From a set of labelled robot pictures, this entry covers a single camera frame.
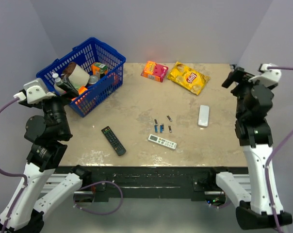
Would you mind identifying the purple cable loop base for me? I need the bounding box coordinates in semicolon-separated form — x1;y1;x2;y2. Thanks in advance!
73;181;124;216

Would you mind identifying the white bottle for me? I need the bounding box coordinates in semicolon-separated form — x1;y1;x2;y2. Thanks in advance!
52;73;65;96

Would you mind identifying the black TV remote control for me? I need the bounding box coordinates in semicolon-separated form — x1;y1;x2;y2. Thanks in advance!
101;126;126;156

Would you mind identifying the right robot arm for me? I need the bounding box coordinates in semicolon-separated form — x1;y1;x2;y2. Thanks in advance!
207;64;293;233

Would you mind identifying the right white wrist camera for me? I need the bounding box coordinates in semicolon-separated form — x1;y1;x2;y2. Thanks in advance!
248;64;282;88

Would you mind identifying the orange pink snack box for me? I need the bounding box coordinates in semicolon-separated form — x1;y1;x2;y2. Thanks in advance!
141;61;168;83

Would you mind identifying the orange box in basket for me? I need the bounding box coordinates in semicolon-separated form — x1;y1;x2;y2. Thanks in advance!
72;86;88;101

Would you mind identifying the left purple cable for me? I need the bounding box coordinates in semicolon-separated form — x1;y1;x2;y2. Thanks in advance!
0;97;28;233

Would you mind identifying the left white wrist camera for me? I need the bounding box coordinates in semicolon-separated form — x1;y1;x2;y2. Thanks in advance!
14;78;56;104

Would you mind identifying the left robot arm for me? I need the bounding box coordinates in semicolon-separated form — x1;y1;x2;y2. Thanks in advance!
0;73;92;233

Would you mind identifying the orange green juice carton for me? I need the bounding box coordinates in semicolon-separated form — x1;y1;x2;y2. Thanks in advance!
91;62;108;78

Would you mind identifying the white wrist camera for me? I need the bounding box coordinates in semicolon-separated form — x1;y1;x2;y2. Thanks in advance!
14;78;56;104
248;64;282;88

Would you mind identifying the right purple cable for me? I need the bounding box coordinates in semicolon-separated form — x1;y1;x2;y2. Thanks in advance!
265;66;293;233

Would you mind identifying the blue plastic shopping basket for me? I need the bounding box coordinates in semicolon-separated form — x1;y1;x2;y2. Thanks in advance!
36;37;126;117

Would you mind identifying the cream cylindrical container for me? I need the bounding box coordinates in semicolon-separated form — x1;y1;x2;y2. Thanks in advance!
62;62;90;89

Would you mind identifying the long white remote control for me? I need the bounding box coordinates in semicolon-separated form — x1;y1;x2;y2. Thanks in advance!
148;134;177;150

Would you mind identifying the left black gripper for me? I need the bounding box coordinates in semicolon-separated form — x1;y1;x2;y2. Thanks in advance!
23;74;80;136

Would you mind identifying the yellow Lays chips bag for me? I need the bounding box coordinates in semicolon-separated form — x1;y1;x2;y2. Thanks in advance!
167;62;210;95

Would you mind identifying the small white remote control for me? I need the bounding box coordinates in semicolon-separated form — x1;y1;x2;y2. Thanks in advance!
197;105;210;127

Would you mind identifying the metal tin can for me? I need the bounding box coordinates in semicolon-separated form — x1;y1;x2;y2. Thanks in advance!
88;75;99;85

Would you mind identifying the purple cable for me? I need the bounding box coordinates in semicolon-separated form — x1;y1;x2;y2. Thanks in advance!
265;66;293;233
0;97;28;233

